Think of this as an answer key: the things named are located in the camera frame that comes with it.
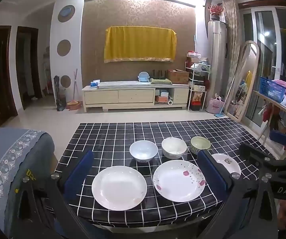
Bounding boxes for blue plastic basket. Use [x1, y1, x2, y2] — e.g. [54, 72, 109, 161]
[259, 77, 286, 103]

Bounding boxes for white metal shelf rack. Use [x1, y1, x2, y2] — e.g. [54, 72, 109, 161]
[185, 51, 211, 111]

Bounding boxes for cardboard box on cabinet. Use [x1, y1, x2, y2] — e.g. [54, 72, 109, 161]
[166, 70, 189, 84]

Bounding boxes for light blue container on cabinet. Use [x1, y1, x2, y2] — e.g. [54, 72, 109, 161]
[138, 71, 150, 83]

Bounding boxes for red dustpan with broom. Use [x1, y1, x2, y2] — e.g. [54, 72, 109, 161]
[67, 69, 81, 111]

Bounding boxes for light blue white bowl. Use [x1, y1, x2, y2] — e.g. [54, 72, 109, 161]
[129, 140, 158, 163]

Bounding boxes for black white grid tablecloth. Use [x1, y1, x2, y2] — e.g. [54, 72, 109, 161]
[50, 118, 278, 229]

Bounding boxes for cream wooden tv cabinet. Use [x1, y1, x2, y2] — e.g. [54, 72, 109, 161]
[82, 81, 189, 112]

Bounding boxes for red flowers in vase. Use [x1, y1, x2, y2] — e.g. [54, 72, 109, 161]
[207, 4, 224, 21]

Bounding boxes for pink gift bag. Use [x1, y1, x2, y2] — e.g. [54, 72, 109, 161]
[206, 94, 225, 114]

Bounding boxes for white plate pink flowers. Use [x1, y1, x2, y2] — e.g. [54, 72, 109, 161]
[153, 160, 206, 202]

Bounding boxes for white grey speckled bowl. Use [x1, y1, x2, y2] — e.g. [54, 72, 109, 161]
[161, 137, 187, 160]

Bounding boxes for plain white plate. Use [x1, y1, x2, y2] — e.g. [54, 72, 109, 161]
[91, 166, 147, 211]

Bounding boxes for wooden side table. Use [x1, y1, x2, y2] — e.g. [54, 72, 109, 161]
[254, 91, 286, 143]

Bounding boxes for white plate bear print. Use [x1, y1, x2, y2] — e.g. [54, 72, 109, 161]
[212, 153, 241, 175]

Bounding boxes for black vacuum cleaner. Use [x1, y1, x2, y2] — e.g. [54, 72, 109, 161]
[54, 75, 67, 112]

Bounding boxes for yellow cloth covered tv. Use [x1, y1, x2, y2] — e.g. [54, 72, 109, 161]
[104, 26, 177, 63]

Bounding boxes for wooden framed floor mirror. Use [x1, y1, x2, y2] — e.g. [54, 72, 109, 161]
[224, 40, 260, 122]

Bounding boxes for white standing air conditioner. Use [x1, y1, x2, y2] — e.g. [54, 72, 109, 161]
[205, 21, 227, 106]

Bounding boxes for blue grey lace-covered chair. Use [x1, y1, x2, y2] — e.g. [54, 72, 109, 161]
[0, 127, 57, 235]

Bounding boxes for cream floral pattern bowl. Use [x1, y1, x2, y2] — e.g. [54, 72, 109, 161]
[189, 136, 211, 154]

